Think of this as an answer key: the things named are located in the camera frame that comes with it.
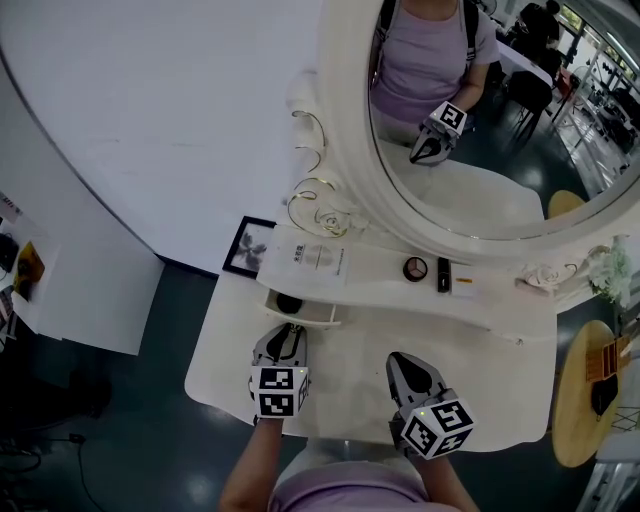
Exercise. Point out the black round powder puff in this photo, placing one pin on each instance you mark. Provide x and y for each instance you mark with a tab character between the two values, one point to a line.
289	304

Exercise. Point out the black lipstick tube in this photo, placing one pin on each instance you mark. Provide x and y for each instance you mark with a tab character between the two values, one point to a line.
443	275

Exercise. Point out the round wooden side table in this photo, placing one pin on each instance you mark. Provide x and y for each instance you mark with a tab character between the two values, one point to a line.
575	425

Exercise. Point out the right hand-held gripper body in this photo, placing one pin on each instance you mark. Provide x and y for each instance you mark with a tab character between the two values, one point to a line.
437	430

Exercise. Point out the white artificial flower bunch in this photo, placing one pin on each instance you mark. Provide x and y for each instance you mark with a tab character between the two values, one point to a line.
612	272

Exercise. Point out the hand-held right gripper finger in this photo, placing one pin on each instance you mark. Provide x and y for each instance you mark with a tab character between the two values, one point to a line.
430	387
400	390

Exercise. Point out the yellow and black device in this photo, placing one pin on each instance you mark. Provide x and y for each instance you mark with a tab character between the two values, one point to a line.
29	267

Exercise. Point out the person's right forearm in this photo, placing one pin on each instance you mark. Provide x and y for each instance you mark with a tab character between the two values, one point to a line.
447	487

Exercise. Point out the oval white-framed mirror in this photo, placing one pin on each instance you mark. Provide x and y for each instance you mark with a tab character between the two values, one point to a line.
450	185

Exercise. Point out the black picture frame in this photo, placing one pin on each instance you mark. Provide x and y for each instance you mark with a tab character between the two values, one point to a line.
247	247

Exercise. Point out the round black makeup compact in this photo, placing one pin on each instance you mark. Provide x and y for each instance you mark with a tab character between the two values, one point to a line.
415	269

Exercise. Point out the black pouch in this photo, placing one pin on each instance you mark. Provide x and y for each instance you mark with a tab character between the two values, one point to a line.
7	252

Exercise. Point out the small white box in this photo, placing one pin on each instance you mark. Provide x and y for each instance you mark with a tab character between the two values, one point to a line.
462	282

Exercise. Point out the white paper box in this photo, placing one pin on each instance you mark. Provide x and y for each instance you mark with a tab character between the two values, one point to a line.
312	260

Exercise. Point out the person's light trousers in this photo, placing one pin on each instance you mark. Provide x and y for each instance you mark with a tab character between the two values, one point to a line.
340	450

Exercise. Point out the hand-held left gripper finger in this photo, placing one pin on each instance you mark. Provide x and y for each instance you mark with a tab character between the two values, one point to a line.
264	350
299	350

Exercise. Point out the person's left forearm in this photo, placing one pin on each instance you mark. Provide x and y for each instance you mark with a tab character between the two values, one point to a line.
252	465

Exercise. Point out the person's lilac shirt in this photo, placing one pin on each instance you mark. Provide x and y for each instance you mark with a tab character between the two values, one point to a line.
350	492

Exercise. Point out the white shelving desk unit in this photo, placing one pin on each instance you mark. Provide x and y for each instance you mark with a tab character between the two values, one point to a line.
100	300

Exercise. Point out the white dressing table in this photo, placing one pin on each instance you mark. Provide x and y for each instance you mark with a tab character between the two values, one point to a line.
375	345

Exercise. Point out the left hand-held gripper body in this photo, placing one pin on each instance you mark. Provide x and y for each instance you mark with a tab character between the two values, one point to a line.
275	392

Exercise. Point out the white metal rack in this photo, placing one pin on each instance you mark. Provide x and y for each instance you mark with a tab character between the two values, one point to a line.
612	482

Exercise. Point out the brown wooden organizer box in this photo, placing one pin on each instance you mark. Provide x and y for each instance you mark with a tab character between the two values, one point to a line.
607	357

